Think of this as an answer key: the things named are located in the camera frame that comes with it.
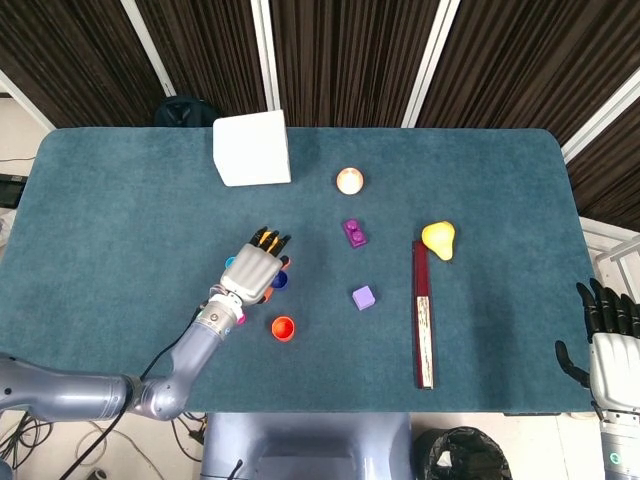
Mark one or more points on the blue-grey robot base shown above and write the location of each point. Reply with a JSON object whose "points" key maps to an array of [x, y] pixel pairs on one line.
{"points": [[305, 445]]}

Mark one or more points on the black chair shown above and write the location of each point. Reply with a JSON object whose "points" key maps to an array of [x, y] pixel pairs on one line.
{"points": [[182, 112]]}

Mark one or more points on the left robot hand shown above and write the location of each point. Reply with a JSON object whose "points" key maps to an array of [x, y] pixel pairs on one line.
{"points": [[252, 270]]}

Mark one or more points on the beige egg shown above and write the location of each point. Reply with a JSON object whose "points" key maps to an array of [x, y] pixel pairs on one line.
{"points": [[350, 181]]}

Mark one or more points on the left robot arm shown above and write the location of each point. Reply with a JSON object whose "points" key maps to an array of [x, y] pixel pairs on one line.
{"points": [[75, 395]]}

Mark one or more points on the dark blue plastic cup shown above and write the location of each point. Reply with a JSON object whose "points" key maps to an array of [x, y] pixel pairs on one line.
{"points": [[281, 281]]}

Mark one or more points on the pink plastic cup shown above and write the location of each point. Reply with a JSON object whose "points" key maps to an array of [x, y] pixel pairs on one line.
{"points": [[242, 319]]}

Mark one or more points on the white partition post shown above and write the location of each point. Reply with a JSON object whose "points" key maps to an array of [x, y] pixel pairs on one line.
{"points": [[25, 102], [148, 47], [265, 55], [600, 120], [430, 62]]}

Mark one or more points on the black trash bag bin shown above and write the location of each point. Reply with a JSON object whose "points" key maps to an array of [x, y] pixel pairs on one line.
{"points": [[460, 455]]}

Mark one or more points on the lavender cube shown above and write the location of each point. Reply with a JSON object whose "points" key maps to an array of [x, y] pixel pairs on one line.
{"points": [[364, 298]]}

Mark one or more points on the orange plastic cup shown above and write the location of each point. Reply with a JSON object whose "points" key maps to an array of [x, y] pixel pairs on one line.
{"points": [[283, 328]]}

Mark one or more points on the white metal rack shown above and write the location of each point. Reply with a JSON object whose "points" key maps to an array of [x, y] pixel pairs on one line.
{"points": [[617, 248]]}

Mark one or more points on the black desk device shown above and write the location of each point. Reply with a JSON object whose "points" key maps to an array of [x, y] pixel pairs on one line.
{"points": [[10, 192]]}

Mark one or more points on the teal carpet table mat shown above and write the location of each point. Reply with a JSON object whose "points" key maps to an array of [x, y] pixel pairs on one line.
{"points": [[500, 175]]}

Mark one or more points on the purple two-stud toy brick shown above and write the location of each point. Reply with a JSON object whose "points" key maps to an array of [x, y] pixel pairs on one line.
{"points": [[355, 234]]}

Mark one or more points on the yellow toy pear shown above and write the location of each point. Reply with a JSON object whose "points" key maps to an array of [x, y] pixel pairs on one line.
{"points": [[439, 239]]}

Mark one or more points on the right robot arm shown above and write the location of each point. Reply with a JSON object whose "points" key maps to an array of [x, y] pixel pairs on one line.
{"points": [[620, 450]]}

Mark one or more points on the white box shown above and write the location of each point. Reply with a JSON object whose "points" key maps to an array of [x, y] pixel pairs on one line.
{"points": [[252, 150]]}

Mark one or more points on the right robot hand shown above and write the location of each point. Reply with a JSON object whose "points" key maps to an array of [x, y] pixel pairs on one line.
{"points": [[617, 365]]}

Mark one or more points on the cyan plastic cup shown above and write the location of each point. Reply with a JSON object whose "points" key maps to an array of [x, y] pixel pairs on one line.
{"points": [[230, 261]]}

